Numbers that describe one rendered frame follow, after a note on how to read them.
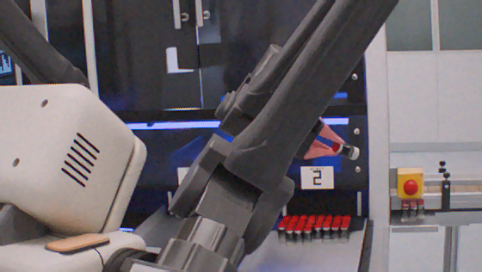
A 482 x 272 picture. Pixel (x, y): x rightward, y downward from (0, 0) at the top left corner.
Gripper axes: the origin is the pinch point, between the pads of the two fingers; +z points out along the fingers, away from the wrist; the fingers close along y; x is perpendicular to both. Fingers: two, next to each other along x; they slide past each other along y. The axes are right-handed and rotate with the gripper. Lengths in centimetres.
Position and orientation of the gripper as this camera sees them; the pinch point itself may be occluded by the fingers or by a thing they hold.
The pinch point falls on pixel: (336, 145)
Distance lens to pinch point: 99.5
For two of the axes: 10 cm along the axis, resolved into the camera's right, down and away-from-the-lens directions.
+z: 8.2, 3.5, 4.5
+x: 2.7, 4.5, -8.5
